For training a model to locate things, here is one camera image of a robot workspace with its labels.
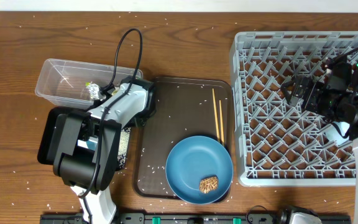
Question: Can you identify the large blue plate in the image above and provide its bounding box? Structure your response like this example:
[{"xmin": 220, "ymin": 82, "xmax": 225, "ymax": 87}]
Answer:
[{"xmin": 165, "ymin": 136, "xmax": 234, "ymax": 205}]

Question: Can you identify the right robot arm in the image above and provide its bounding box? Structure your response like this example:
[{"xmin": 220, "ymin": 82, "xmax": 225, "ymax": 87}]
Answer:
[{"xmin": 280, "ymin": 55, "xmax": 358, "ymax": 223}]

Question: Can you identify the black plastic tray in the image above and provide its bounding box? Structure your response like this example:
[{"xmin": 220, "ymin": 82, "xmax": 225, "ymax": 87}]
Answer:
[{"xmin": 37, "ymin": 107, "xmax": 131, "ymax": 171}]

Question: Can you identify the right wooden chopstick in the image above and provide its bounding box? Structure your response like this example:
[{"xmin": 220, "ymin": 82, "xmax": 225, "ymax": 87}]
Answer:
[{"xmin": 219, "ymin": 100, "xmax": 224, "ymax": 146}]

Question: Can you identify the wooden chopstick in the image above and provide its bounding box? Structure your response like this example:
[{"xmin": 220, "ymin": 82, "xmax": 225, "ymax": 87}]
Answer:
[
  {"xmin": 219, "ymin": 100, "xmax": 224, "ymax": 146},
  {"xmin": 212, "ymin": 88, "xmax": 221, "ymax": 142}
]

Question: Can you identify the foil ball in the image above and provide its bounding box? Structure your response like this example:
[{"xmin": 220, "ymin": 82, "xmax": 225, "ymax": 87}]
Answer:
[{"xmin": 83, "ymin": 82, "xmax": 102, "ymax": 101}]

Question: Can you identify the brown food chunk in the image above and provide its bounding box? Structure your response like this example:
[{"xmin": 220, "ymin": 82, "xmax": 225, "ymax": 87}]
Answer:
[{"xmin": 199, "ymin": 175, "xmax": 219, "ymax": 194}]

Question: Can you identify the grey plastic dishwasher rack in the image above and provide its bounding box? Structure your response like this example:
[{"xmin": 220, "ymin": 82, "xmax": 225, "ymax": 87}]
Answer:
[{"xmin": 229, "ymin": 31, "xmax": 358, "ymax": 187}]

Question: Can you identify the clear plastic bin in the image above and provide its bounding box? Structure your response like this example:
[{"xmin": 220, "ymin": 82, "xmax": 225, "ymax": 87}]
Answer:
[{"xmin": 35, "ymin": 58, "xmax": 134, "ymax": 110}]

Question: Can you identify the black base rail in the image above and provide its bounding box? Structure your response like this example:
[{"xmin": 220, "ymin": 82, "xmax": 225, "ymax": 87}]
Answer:
[{"xmin": 39, "ymin": 205, "xmax": 352, "ymax": 224}]

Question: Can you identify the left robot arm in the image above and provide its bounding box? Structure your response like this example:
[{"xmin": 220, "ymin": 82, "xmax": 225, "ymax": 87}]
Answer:
[{"xmin": 49, "ymin": 77, "xmax": 155, "ymax": 223}]

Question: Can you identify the white bowl with rice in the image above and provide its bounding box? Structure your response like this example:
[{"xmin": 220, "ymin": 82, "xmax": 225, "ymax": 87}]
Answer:
[{"xmin": 77, "ymin": 138, "xmax": 98, "ymax": 151}]

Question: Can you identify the dark brown serving tray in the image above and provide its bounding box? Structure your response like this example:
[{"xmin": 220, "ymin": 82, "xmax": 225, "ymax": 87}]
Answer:
[{"xmin": 133, "ymin": 77, "xmax": 233, "ymax": 199}]

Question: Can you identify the left wooden chopstick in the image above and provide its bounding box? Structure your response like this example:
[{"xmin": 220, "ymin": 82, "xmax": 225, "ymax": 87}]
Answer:
[{"xmin": 212, "ymin": 88, "xmax": 221, "ymax": 142}]

